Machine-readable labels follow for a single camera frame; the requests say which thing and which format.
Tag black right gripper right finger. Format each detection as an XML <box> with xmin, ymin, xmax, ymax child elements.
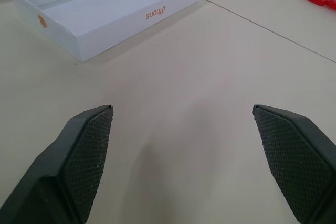
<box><xmin>251</xmin><ymin>104</ymin><xmax>336</xmax><ymax>224</ymax></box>

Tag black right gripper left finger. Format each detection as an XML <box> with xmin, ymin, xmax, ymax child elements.
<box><xmin>0</xmin><ymin>104</ymin><xmax>114</xmax><ymax>224</ymax></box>

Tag white iPhone box lid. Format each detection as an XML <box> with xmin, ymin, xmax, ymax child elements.
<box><xmin>8</xmin><ymin>0</ymin><xmax>203</xmax><ymax>64</ymax></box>

